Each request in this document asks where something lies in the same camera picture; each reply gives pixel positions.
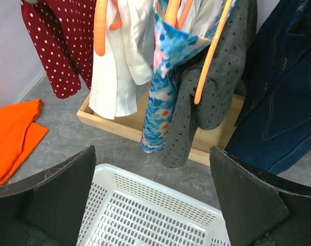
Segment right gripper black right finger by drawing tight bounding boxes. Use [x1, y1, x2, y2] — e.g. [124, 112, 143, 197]
[209, 147, 311, 245]

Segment white blouse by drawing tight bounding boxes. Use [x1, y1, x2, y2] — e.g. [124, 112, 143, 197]
[88, 0, 212, 120]

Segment orange hanger of blouse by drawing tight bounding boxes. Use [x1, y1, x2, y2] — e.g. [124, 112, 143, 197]
[93, 0, 109, 56]

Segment orange cloth on floor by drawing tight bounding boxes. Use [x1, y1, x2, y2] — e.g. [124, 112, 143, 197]
[0, 99, 48, 187]

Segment orange hanger of grey garment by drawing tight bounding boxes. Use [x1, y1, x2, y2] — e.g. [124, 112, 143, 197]
[194, 0, 233, 105]

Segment white plastic laundry basket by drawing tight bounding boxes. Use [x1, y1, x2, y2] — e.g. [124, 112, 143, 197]
[77, 164, 230, 245]

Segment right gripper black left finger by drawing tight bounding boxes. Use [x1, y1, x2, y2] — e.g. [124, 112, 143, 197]
[0, 146, 96, 245]

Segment blue floral skirt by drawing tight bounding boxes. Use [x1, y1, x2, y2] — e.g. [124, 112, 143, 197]
[141, 1, 226, 153]

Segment wooden clothes rack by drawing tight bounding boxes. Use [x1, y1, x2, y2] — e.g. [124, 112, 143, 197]
[76, 92, 244, 166]

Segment grey dotted garment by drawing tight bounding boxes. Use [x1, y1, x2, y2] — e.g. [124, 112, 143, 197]
[162, 0, 258, 168]

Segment orange hanger of floral skirt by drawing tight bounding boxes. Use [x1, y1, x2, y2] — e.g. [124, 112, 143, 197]
[164, 0, 193, 29]

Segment red polka dot skirt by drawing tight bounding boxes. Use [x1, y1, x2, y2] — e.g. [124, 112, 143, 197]
[21, 0, 96, 99]

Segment dark denim garment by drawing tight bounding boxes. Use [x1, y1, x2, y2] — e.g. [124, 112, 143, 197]
[225, 1, 311, 175]

